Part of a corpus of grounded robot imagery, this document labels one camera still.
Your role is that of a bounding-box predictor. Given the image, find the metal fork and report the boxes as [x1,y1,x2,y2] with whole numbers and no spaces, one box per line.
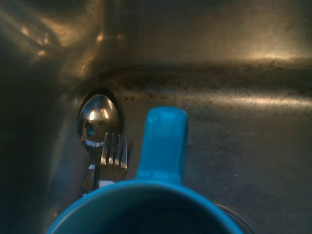
[98,132,128,189]

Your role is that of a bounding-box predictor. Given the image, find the stainless steel double sink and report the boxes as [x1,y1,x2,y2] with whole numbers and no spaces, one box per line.
[0,0,312,234]

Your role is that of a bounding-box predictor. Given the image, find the metal spoon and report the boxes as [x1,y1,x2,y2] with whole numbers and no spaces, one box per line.
[78,94,120,196]

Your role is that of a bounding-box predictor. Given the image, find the teal ceramic mug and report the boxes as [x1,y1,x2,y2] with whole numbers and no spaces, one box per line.
[46,107,246,234]

